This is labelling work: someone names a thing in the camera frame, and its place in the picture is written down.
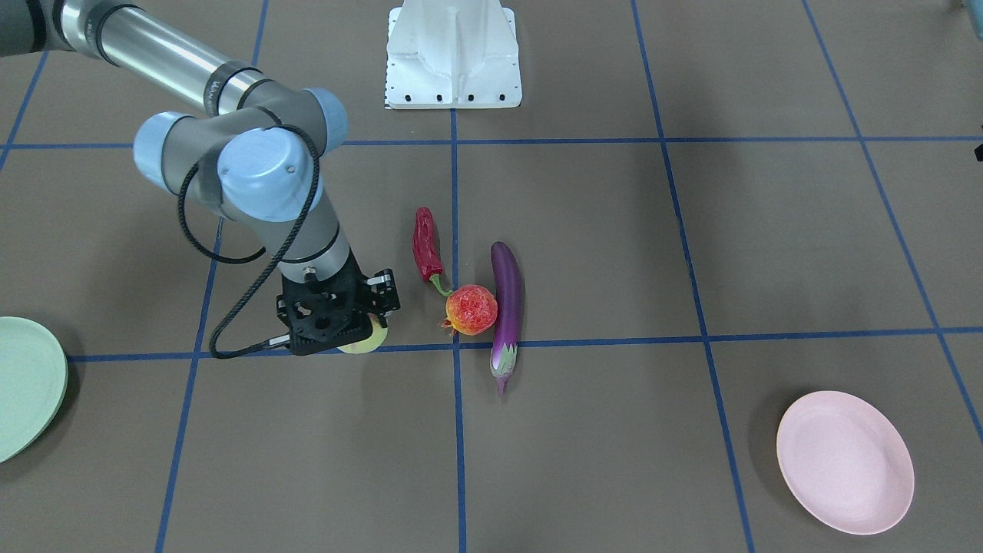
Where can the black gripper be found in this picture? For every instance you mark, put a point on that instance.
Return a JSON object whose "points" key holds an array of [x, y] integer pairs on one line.
{"points": [[383, 291]]}

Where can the yellow pink peach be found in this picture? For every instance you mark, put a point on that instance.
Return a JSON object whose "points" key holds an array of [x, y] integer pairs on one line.
{"points": [[370, 343]]}

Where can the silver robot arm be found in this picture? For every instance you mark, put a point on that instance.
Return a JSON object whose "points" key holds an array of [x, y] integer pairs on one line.
{"points": [[248, 175]]}

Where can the red chili pepper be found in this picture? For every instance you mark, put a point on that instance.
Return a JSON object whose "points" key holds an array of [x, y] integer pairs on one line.
{"points": [[425, 250]]}

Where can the red pomegranate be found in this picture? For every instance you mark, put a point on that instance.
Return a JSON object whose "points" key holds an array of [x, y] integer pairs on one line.
{"points": [[470, 310]]}

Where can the purple eggplant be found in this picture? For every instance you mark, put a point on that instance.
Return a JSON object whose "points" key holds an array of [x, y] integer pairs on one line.
{"points": [[509, 294]]}

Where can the green plate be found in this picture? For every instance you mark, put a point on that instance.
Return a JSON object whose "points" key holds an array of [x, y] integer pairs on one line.
{"points": [[34, 379]]}

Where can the pink plate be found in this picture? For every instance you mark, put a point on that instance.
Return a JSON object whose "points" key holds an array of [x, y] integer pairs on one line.
{"points": [[845, 462]]}

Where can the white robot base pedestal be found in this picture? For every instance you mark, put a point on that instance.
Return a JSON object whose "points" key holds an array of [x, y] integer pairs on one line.
{"points": [[444, 55]]}

